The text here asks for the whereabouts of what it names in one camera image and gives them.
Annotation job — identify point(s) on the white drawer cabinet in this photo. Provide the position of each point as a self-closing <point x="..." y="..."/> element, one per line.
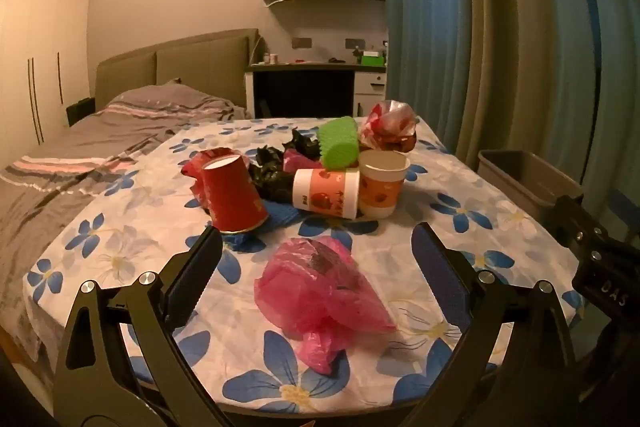
<point x="371" y="94"/>

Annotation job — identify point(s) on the red and white plastic bag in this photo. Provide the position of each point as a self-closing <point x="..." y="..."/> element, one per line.
<point x="390" y="127"/>

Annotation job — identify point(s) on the red paper cup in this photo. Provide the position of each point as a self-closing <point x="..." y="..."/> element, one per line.
<point x="232" y="194"/>

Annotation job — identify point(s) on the black nightstand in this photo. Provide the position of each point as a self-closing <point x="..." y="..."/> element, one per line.
<point x="80" y="111"/>

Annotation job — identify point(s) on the blue and beige curtain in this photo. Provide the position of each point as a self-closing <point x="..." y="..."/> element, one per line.
<point x="475" y="32"/>

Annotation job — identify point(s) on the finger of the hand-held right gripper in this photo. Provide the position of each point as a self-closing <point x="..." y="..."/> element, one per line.
<point x="575" y="219"/>

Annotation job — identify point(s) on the green foam net sleeve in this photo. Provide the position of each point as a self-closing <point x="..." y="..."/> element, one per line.
<point x="340" y="144"/>

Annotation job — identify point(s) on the green box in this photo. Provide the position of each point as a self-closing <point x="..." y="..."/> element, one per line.
<point x="372" y="59"/>

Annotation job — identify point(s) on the dark desk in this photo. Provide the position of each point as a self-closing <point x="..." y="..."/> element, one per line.
<point x="300" y="87"/>

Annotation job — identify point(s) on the grey striped blanket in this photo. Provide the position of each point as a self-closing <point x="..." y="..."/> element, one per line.
<point x="65" y="167"/>

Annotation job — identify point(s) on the blue floral tablecloth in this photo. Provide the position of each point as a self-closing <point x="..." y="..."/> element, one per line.
<point x="150" y="217"/>

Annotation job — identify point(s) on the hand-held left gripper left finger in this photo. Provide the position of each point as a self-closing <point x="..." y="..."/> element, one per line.
<point x="192" y="269"/>

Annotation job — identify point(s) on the grey plastic bin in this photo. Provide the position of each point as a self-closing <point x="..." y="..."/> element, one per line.
<point x="530" y="179"/>

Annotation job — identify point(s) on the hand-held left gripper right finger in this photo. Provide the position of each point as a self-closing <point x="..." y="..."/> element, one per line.
<point x="440" y="277"/>

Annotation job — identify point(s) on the beige padded headboard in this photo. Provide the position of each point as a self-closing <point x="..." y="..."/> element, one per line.
<point x="175" y="59"/>

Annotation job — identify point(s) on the black plastic bag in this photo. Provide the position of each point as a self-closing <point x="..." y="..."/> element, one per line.
<point x="302" y="142"/>
<point x="272" y="179"/>

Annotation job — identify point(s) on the red translucent plastic bag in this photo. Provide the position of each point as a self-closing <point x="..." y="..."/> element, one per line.
<point x="191" y="174"/>

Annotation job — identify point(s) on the grey wall socket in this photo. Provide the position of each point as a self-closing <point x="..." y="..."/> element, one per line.
<point x="355" y="43"/>
<point x="302" y="42"/>

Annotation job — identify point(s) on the apple print paper cup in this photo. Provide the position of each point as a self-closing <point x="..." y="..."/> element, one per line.
<point x="327" y="194"/>
<point x="382" y="184"/>

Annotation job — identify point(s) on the pink plastic bag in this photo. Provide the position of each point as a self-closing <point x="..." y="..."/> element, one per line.
<point x="297" y="161"/>
<point x="320" y="292"/>

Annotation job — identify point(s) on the white wardrobe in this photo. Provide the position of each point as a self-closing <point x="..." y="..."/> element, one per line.
<point x="45" y="57"/>

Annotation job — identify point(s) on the blue foam net sleeve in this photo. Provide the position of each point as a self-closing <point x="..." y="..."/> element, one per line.
<point x="280" y="214"/>

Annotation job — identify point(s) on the grey pillow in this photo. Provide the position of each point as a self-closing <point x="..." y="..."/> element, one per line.
<point x="160" y="99"/>

